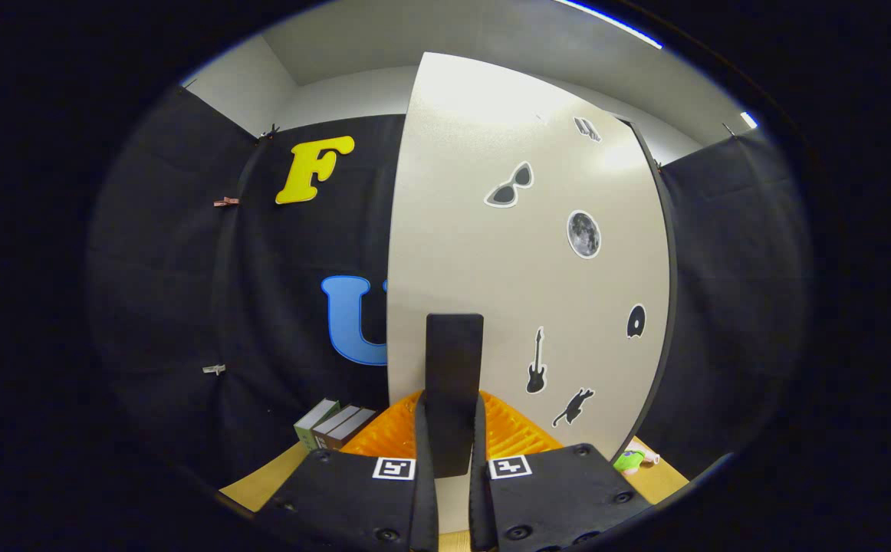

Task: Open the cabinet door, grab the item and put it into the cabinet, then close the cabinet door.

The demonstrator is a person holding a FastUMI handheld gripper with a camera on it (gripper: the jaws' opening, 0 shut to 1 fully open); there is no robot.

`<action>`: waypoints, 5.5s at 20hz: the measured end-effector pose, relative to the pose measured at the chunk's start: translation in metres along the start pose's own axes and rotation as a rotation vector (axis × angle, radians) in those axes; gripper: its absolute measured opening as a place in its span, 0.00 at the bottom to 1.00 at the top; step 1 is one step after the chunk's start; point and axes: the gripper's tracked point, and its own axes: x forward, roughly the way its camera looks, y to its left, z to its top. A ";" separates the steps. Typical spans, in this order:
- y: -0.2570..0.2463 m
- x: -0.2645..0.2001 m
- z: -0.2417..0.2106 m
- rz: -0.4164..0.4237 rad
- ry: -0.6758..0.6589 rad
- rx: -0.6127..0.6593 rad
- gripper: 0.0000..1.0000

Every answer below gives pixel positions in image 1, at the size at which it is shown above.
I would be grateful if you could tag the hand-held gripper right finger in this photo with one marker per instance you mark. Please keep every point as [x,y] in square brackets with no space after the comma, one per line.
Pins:
[560,498]

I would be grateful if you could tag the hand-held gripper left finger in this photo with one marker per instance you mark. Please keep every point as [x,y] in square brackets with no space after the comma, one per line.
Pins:
[338,498]

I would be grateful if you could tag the thin dark brown book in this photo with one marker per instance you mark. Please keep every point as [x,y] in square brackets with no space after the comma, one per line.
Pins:
[334,425]

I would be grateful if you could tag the green plush toy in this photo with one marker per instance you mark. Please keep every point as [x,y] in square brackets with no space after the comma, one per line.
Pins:
[629,461]

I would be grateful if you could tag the green book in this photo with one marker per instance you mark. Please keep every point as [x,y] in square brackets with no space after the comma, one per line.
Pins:
[315,420]

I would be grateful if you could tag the silver clip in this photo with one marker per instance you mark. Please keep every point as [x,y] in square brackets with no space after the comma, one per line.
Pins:
[214,369]

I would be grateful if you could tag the black backdrop cloth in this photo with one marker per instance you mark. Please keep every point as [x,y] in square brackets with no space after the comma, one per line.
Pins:
[185,268]

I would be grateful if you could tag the red clip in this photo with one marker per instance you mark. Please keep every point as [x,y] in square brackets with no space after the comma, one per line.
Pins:
[225,202]

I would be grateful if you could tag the small ceiling light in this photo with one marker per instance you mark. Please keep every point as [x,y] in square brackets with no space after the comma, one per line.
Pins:
[748,119]

